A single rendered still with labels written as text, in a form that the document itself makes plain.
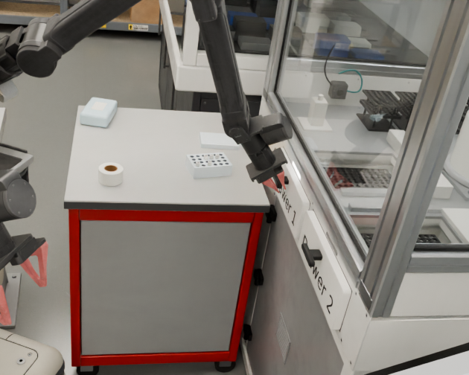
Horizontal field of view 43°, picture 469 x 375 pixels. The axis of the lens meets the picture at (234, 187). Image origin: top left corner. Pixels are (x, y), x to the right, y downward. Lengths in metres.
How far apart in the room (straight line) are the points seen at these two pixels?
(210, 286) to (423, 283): 0.92
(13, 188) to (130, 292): 1.06
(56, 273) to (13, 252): 1.65
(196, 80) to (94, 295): 0.89
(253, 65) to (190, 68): 0.24
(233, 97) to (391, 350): 0.62
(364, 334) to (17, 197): 0.67
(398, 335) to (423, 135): 0.42
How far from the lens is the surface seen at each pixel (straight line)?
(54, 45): 1.26
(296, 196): 1.50
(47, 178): 3.24
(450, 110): 0.94
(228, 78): 1.27
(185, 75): 2.26
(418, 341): 1.24
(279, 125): 1.39
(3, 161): 1.30
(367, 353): 1.22
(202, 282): 1.89
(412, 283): 1.13
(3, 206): 0.88
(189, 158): 1.82
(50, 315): 2.43
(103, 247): 1.78
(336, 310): 1.25
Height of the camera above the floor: 1.68
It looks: 31 degrees down
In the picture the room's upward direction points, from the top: 9 degrees clockwise
